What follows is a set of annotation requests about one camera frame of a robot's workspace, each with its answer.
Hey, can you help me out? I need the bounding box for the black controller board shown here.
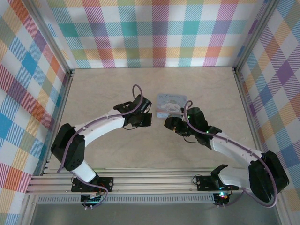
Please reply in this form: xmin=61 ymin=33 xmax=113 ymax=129
xmin=214 ymin=191 xmax=230 ymax=206
xmin=81 ymin=194 xmax=104 ymax=207

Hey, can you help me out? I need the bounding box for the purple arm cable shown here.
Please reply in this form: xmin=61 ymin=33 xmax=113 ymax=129
xmin=183 ymin=100 xmax=279 ymax=209
xmin=57 ymin=84 xmax=144 ymax=209

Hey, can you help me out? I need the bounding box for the aluminium side rail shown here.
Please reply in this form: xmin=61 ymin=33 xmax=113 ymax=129
xmin=20 ymin=69 xmax=75 ymax=225
xmin=232 ymin=67 xmax=293 ymax=225

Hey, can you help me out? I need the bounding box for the blue cartoon print pad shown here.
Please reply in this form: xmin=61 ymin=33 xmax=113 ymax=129
xmin=156 ymin=93 xmax=189 ymax=119

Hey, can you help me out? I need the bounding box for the grey slotted cable duct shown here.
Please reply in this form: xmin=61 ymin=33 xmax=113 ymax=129
xmin=37 ymin=193 xmax=216 ymax=204

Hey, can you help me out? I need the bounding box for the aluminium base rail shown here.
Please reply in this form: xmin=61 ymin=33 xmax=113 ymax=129
xmin=25 ymin=166 xmax=250 ymax=195

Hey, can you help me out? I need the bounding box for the aluminium frame post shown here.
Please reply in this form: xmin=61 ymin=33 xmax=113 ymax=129
xmin=232 ymin=0 xmax=282 ymax=73
xmin=22 ymin=0 xmax=75 ymax=78

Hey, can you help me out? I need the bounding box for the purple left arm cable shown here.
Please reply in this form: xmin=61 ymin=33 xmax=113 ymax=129
xmin=57 ymin=84 xmax=144 ymax=209

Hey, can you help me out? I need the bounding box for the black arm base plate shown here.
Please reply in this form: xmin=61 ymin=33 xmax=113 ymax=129
xmin=71 ymin=176 xmax=115 ymax=193
xmin=196 ymin=174 xmax=240 ymax=192

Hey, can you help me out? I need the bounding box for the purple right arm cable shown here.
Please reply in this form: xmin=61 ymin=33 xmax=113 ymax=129
xmin=183 ymin=100 xmax=279 ymax=209

